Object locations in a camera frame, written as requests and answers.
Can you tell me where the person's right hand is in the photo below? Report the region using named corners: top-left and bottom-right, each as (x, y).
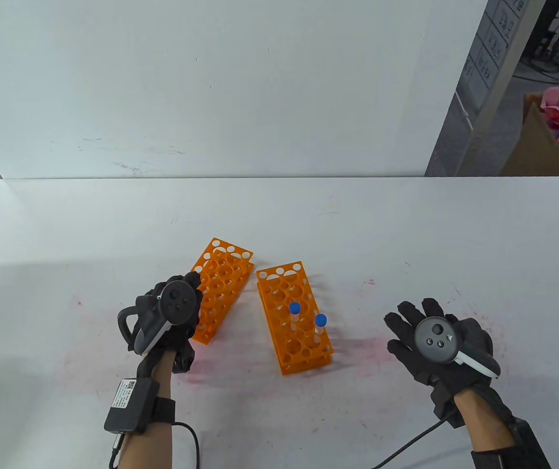
top-left (384, 298), bottom-right (515, 431)

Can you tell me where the person's left hand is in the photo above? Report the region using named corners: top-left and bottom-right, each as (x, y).
top-left (127, 271), bottom-right (205, 375)

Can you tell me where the person's right forearm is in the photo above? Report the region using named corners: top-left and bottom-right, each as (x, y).
top-left (454, 390), bottom-right (519, 452)

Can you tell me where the person's left forearm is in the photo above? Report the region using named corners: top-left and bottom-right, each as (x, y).
top-left (112, 348), bottom-right (178, 469)

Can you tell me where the grey left hand controller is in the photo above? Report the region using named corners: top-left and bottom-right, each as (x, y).
top-left (117, 280), bottom-right (197, 356)

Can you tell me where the grey hand controller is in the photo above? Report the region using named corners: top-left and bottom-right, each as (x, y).
top-left (414, 317), bottom-right (500, 380)
top-left (117, 280), bottom-right (197, 356)

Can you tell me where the grey right hand controller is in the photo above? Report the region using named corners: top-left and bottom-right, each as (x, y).
top-left (414, 317), bottom-right (500, 380)

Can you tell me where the orange empty tube rack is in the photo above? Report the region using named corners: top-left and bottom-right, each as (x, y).
top-left (190, 237), bottom-right (254, 346)

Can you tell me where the orange tube rack with tubes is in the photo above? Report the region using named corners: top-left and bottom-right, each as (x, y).
top-left (256, 261), bottom-right (334, 376)

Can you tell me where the brown cardboard box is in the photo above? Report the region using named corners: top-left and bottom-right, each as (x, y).
top-left (500, 92), bottom-right (559, 177)

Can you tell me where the white backdrop board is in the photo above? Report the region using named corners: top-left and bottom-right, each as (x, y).
top-left (0, 0), bottom-right (490, 179)

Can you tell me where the grey partition panel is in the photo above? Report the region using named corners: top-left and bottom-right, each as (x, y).
top-left (424, 0), bottom-right (547, 177)

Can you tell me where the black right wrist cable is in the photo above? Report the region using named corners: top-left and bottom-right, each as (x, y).
top-left (371, 419), bottom-right (449, 469)

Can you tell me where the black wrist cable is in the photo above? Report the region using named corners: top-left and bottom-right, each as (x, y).
top-left (108, 421), bottom-right (202, 469)
top-left (371, 419), bottom-right (449, 469)

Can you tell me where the black left wrist strap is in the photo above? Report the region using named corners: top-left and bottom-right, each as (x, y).
top-left (154, 398), bottom-right (177, 426)

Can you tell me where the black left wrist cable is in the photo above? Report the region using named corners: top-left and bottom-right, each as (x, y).
top-left (108, 421), bottom-right (202, 469)

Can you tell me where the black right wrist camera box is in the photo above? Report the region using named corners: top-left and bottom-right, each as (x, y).
top-left (471, 415), bottom-right (552, 469)

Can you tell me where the bundle of background cables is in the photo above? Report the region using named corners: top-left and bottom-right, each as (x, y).
top-left (513, 0), bottom-right (559, 84)

